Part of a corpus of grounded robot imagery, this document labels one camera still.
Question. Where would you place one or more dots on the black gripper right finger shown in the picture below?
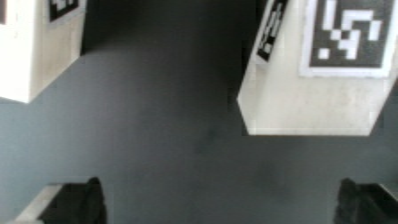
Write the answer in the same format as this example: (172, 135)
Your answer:
(367, 204)

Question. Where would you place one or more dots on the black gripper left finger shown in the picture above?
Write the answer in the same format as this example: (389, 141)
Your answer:
(69, 204)

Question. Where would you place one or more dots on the white stool leg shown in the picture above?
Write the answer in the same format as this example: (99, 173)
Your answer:
(42, 32)
(323, 67)

